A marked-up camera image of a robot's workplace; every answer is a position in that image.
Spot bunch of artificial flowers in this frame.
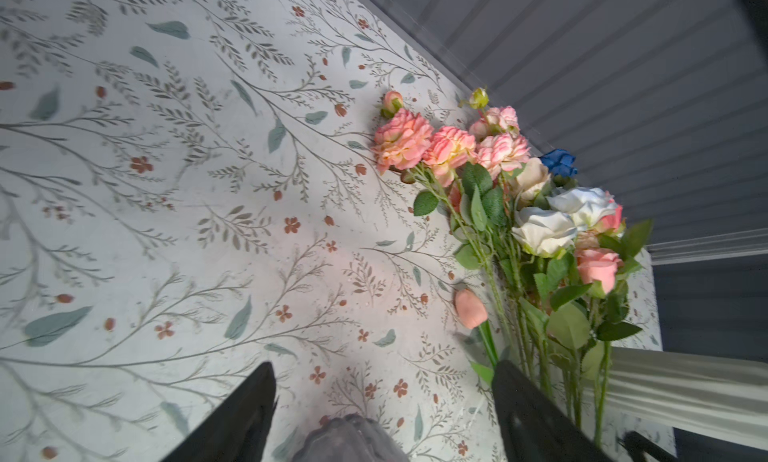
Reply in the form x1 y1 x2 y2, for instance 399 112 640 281
372 89 658 444

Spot white ribbed ceramic vase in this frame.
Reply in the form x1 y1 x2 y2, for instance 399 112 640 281
607 348 767 450

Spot pink glass vase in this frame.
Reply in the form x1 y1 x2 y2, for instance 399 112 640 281
292 414 409 462

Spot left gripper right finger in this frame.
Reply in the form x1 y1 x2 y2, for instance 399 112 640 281
491 360 609 462

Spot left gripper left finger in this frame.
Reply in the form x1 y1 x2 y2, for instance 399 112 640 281
164 362 277 462

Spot floral table mat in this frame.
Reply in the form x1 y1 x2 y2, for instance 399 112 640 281
0 0 676 462

